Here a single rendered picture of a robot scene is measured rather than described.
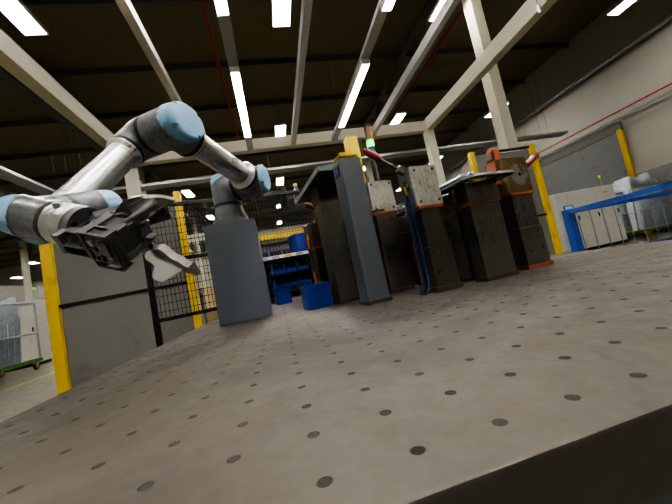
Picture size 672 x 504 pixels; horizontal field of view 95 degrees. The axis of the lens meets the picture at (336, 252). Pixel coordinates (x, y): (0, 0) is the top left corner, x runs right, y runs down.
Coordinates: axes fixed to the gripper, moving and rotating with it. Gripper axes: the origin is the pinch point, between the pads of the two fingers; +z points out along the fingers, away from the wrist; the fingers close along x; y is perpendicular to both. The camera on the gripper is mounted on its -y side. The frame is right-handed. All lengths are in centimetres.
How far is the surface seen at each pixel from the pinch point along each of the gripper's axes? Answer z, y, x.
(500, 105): 239, -872, -163
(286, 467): 28.9, 29.6, 10.9
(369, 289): 28, -28, -33
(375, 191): 23, -67, -22
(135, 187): -386, -329, -208
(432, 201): 42, -47, -13
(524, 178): 70, -70, -12
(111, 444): 12.9, 29.4, 2.4
